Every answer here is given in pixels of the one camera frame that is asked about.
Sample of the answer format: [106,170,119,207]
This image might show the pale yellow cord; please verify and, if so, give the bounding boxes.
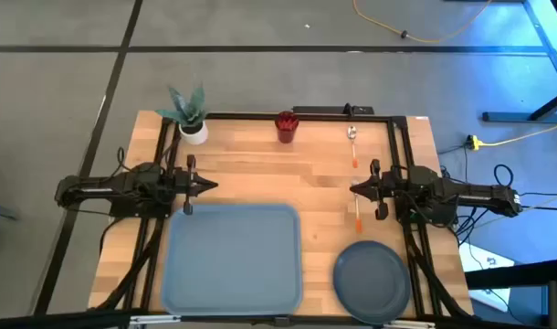
[470,190,557,230]

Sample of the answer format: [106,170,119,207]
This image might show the yellow cable with plug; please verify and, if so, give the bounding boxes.
[468,119,557,152]

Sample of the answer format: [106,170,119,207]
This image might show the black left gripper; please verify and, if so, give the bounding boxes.
[170,154,219,217]

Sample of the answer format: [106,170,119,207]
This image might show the yellow floor cable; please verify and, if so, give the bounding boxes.
[352,0,494,45]

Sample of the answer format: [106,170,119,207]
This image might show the black bar with clamp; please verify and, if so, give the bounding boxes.
[291,102,375,116]

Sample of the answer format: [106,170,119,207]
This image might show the spoon with orange handle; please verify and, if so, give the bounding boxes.
[346,125,360,169]

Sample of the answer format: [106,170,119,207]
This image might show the black aluminium table frame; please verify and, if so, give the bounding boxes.
[89,111,476,329]

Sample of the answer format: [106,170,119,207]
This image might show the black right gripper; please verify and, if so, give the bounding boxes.
[349,158,395,222]

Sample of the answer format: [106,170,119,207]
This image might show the green artificial plant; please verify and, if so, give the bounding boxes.
[154,84,207,129]

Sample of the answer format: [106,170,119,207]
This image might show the white printed board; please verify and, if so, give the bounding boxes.
[458,241,517,314]

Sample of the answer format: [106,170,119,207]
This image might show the fork with orange handle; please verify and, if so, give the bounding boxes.
[350,179,363,233]

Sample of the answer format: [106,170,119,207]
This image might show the red faceted plastic cup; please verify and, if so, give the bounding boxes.
[274,111,300,144]

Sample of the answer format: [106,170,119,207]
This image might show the light blue plastic tray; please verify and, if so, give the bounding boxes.
[161,203,305,317]

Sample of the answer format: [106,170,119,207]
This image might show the black cable bundle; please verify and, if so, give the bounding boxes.
[402,223,472,321]
[93,217,168,312]

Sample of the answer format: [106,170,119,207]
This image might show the silver metal bracket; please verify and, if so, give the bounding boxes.
[129,314,170,326]
[382,319,437,329]

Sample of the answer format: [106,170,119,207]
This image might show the dark blue round plate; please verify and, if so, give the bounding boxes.
[331,240,412,326]

